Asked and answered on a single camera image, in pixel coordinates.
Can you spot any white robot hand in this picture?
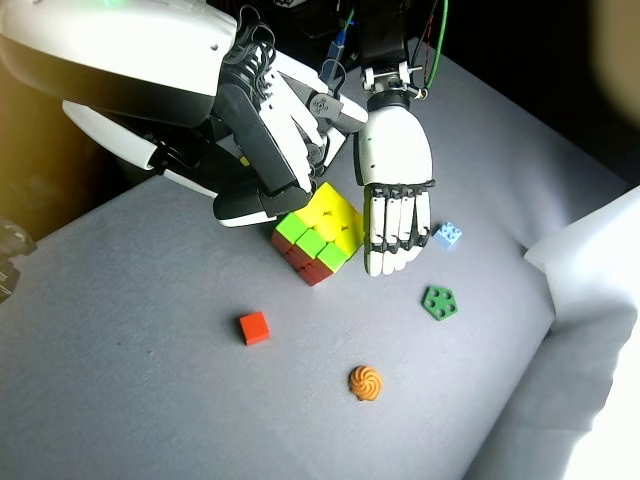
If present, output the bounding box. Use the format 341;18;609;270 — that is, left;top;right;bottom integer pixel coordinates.
0;0;370;229
352;102;436;278

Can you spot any Rubik's cube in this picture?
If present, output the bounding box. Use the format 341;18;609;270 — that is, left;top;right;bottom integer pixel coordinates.
271;181;365;288

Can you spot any red cube block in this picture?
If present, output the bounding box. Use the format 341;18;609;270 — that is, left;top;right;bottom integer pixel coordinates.
238;310;272;347

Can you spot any light blue toy brick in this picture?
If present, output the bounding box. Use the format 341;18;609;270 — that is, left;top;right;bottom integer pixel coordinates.
432;221;464;250

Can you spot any green pentagon block with holes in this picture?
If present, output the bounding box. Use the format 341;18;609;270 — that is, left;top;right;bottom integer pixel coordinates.
421;285;460;323

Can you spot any white draped sheet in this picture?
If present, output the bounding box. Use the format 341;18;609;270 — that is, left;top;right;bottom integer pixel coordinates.
462;184;640;480

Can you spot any orange swirl toy cookie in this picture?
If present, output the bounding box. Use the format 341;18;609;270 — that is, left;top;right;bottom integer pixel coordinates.
347;365;384;404

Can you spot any grey table cloth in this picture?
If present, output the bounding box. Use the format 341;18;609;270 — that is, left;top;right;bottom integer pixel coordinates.
0;42;631;480

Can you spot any blue cable connector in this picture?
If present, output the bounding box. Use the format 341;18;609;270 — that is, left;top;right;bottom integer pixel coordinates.
319;28;351;82

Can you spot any green cable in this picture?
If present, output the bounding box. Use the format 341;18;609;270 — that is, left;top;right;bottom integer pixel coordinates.
423;0;450;91

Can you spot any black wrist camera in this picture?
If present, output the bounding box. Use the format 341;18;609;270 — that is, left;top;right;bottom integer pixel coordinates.
0;218;39;304

